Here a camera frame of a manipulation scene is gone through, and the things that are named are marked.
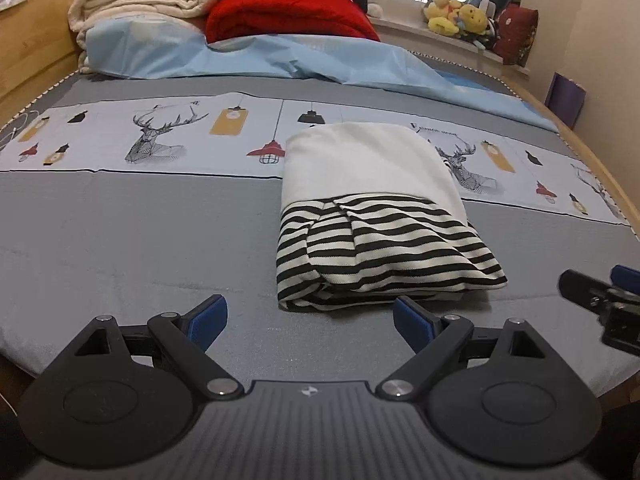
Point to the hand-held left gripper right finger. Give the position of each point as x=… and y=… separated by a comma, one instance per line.
x=412, y=322

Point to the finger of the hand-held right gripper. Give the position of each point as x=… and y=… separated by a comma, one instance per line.
x=627, y=277
x=582, y=290

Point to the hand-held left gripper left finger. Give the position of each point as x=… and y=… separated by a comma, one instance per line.
x=207, y=320

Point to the black white striped hooded sweater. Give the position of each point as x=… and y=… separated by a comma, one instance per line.
x=365, y=170

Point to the grey printed bed sheet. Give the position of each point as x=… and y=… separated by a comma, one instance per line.
x=125, y=230

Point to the purple paper bag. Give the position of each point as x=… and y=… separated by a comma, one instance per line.
x=565, y=102

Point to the dark red cushion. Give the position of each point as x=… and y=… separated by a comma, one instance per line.
x=515, y=35

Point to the light blue duvet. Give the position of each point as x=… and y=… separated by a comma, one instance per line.
x=200, y=55

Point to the white window sill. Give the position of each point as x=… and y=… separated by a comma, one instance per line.
x=415, y=32

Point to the yellow plush toy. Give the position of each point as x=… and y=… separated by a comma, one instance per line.
x=442, y=12
x=472, y=20

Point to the red pillow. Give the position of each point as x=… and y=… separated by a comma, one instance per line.
x=285, y=15

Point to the cream folded blanket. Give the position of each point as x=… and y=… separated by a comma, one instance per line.
x=140, y=2

